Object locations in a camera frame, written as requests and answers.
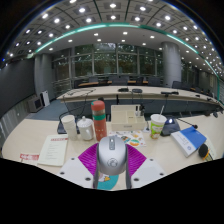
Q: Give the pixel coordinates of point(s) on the blue and white book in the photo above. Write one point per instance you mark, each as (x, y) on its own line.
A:
(188, 140)

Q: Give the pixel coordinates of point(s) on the black foam handheld microphone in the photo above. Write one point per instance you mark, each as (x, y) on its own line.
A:
(203, 151)

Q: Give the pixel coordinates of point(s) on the grey box cabinet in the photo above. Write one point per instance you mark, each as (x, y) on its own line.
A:
(34, 104)

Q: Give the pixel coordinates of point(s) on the white printed paper document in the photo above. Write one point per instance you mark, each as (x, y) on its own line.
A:
(53, 150)

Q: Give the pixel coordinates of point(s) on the black conference microphone unit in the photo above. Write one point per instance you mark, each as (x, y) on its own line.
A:
(170, 126)
(61, 128)

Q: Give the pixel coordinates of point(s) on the green printed paper cup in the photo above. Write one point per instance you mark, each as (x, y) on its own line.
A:
(156, 126)

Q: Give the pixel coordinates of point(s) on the dark office chairs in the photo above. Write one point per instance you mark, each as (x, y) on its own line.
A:
(120, 81)

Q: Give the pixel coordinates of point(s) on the red thermos bottle green band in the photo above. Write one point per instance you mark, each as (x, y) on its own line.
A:
(99, 121)

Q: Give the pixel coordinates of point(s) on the silver grey computer mouse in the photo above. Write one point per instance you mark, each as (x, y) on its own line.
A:
(112, 156)

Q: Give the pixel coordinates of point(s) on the long curved conference table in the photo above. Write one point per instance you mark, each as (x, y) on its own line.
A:
(106, 93)

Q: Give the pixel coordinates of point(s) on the stacked white paper cups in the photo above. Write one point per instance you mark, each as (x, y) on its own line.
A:
(69, 128)

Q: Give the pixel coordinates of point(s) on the red and white pamphlet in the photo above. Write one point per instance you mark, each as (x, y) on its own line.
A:
(29, 157)

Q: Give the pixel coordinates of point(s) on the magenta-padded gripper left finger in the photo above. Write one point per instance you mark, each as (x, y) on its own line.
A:
(75, 170)

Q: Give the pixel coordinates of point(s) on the cream paper notepad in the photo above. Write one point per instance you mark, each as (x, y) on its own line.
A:
(211, 146)

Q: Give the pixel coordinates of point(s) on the colourful printed leaflet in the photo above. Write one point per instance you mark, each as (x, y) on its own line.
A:
(131, 138)

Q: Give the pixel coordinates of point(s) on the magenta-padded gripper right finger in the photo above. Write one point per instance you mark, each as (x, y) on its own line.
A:
(146, 169)

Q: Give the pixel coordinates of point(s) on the ceiling lights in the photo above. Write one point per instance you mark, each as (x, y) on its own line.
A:
(113, 6)

